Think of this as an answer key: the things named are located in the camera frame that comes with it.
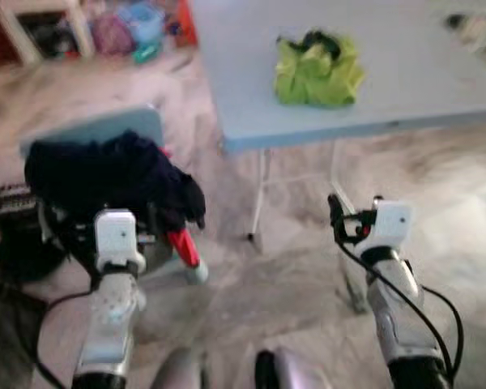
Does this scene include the white shelf frame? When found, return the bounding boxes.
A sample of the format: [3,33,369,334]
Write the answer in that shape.
[0,0,94,66]

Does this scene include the light blue folding table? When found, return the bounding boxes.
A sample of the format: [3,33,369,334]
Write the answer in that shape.
[190,0,486,244]

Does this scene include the red plastic hanger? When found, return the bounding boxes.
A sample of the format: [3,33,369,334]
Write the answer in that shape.
[166,229,202,268]

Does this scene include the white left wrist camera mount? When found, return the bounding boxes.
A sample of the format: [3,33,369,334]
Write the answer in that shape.
[93,209,139,272]

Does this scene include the lime green garment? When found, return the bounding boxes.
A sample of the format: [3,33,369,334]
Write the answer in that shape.
[274,31,365,109]

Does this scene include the light blue plastic chair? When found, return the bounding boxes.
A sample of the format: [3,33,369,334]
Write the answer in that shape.
[20,105,210,284]

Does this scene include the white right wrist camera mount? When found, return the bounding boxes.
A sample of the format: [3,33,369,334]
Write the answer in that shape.
[364,201,414,259]

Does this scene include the silver right robot leg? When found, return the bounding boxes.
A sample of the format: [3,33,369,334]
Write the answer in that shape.
[255,348,333,389]

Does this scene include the light blue bag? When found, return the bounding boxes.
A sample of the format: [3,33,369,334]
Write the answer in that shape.
[117,0,167,64]

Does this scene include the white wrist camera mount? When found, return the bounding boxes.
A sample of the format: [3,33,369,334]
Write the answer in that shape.
[93,209,139,272]
[364,201,414,259]

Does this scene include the pink bag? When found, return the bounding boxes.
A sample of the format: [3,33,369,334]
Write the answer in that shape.
[93,10,134,56]

